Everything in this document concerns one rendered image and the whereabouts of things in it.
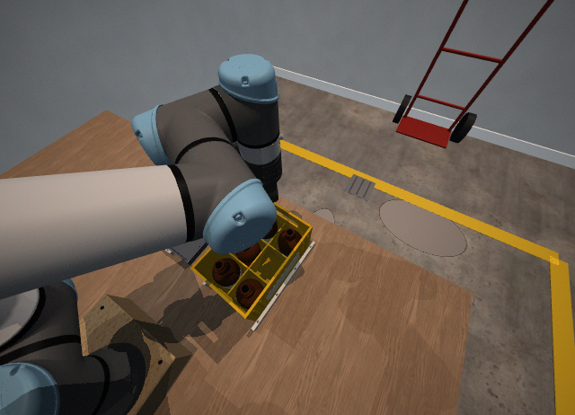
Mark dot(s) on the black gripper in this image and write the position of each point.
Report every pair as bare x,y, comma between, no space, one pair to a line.
265,163

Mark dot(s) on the brown bottle with blue label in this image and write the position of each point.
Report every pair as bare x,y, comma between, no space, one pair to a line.
288,240

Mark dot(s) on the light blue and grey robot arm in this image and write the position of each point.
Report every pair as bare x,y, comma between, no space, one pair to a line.
60,226

